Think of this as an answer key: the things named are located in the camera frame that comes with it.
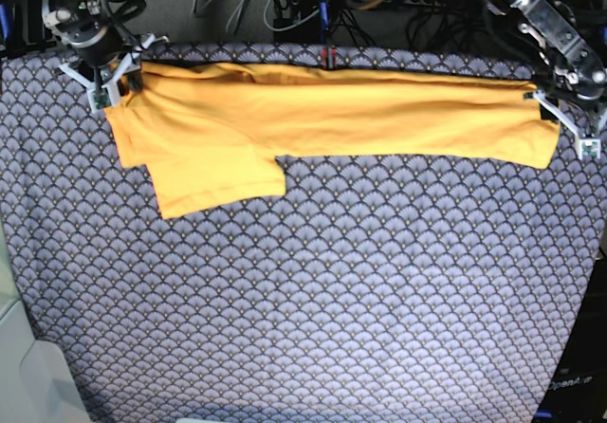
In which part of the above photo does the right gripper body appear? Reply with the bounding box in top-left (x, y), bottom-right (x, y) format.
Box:
top-left (42, 5), bottom-right (138, 80)

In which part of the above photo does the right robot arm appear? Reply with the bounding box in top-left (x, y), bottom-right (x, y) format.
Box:
top-left (41, 0), bottom-right (169, 112)

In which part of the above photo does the blue fan-patterned tablecloth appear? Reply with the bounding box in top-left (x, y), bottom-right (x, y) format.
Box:
top-left (1, 52), bottom-right (606, 422)

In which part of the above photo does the red centre table clamp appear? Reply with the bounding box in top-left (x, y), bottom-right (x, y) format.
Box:
top-left (321, 46), bottom-right (337, 70)

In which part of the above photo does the black OpenArm case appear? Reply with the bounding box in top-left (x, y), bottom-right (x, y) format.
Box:
top-left (533, 259), bottom-right (606, 422)

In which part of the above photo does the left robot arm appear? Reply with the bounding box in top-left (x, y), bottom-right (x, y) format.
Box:
top-left (480, 0), bottom-right (606, 159)

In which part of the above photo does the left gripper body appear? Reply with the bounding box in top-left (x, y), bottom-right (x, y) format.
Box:
top-left (540, 57), bottom-right (606, 119)

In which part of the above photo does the white plastic bin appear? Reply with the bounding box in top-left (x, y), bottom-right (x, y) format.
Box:
top-left (1, 239), bottom-right (90, 422)

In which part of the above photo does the yellow T-shirt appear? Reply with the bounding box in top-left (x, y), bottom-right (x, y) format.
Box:
top-left (105, 63), bottom-right (560, 219)

